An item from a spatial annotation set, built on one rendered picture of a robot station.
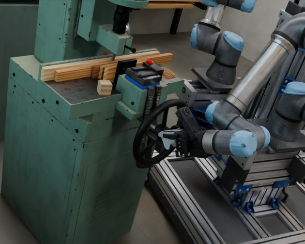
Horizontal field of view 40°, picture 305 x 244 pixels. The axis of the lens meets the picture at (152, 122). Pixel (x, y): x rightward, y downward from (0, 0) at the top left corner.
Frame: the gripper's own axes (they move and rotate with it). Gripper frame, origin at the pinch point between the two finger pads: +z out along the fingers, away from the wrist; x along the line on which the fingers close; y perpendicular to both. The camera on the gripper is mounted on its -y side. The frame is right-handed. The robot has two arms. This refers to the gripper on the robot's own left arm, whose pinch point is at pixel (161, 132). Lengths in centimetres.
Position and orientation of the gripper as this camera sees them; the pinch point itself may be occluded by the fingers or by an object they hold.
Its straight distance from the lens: 144.1
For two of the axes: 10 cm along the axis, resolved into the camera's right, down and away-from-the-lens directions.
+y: 1.4, 9.8, 1.7
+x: 7.0, -2.2, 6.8
